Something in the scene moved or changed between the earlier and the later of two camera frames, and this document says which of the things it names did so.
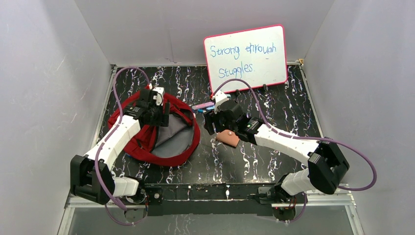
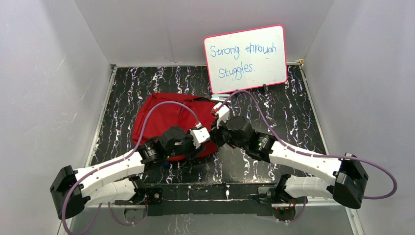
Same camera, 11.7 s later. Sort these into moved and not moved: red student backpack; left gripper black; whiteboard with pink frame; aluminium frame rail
Moved: left gripper black; red student backpack
Not moved: whiteboard with pink frame; aluminium frame rail
